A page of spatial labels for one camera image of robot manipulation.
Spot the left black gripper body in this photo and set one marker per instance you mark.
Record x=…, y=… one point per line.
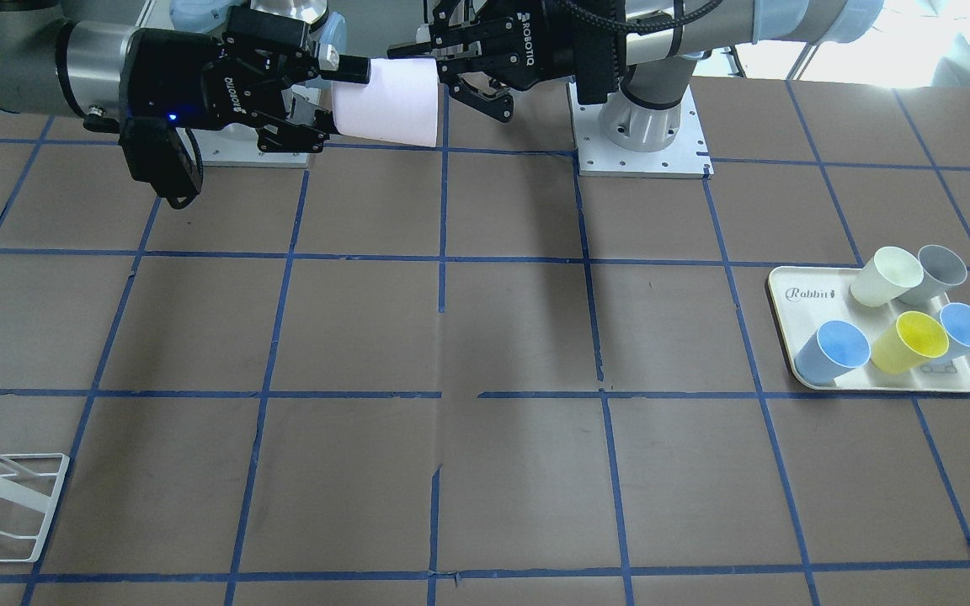
x=546, y=44

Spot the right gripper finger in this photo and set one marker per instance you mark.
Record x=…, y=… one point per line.
x=306, y=130
x=290, y=47

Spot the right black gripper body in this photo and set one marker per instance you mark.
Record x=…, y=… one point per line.
x=172, y=77

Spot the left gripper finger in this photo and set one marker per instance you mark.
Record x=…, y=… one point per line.
x=498, y=105
x=498, y=28

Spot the pink plastic cup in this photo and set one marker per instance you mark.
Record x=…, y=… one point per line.
x=400, y=104

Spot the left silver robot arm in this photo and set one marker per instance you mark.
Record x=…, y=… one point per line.
x=658, y=32

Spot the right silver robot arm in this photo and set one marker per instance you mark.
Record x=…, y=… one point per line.
x=113, y=75

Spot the light blue cup near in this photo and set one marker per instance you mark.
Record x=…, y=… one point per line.
x=834, y=349

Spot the light blue cup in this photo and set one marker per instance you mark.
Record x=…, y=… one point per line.
x=955, y=319
x=834, y=349

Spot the cream plastic cup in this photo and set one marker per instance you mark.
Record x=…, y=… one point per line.
x=888, y=274

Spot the grey plastic cup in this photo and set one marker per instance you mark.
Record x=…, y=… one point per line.
x=943, y=270

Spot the yellow plastic cup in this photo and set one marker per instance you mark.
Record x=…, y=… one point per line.
x=914, y=339

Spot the light blue cup far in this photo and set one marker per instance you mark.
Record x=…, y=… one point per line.
x=955, y=319

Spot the cream plastic tray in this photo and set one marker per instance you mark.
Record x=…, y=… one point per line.
x=803, y=298

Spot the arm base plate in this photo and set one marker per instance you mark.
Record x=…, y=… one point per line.
x=237, y=146
x=622, y=139

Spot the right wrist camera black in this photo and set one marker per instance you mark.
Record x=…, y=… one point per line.
x=165, y=156

